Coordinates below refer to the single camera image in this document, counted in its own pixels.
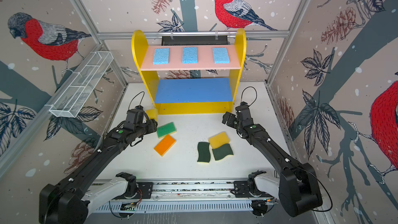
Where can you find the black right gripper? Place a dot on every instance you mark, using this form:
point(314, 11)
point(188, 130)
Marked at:
point(231, 117)

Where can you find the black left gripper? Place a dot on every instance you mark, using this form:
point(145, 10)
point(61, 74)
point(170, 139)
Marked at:
point(152, 124)

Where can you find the yellow sponge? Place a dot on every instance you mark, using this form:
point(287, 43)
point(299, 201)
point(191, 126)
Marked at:
point(152, 114)
point(219, 140)

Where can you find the dark green wavy scourer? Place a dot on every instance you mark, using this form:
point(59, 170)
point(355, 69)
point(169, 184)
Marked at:
point(203, 152)
point(222, 152)

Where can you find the light blue sponge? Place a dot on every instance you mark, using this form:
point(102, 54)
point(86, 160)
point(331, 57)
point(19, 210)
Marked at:
point(221, 55)
point(190, 55)
point(161, 56)

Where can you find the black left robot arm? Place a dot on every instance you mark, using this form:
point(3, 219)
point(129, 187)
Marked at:
point(65, 202)

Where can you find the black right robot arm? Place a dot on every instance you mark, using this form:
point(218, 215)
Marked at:
point(297, 187)

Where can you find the yellow shelf unit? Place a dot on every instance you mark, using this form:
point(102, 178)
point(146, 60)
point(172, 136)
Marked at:
point(192, 95)

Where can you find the black bar behind shelf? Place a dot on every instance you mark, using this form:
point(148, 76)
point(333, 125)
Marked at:
point(194, 40)

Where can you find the green topped sponge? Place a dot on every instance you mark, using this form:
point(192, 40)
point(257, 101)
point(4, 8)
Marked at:
point(165, 130)

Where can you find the orange topped sponge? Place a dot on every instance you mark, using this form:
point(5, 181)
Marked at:
point(164, 145)

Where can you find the white wire mesh basket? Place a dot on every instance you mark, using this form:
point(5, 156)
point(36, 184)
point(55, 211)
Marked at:
point(83, 83)

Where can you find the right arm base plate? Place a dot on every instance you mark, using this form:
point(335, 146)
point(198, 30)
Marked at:
point(241, 190)

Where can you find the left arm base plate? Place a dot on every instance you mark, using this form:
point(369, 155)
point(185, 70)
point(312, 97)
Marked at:
point(139, 191)

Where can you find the aluminium front rail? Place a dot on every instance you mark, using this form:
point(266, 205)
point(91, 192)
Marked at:
point(118, 185)

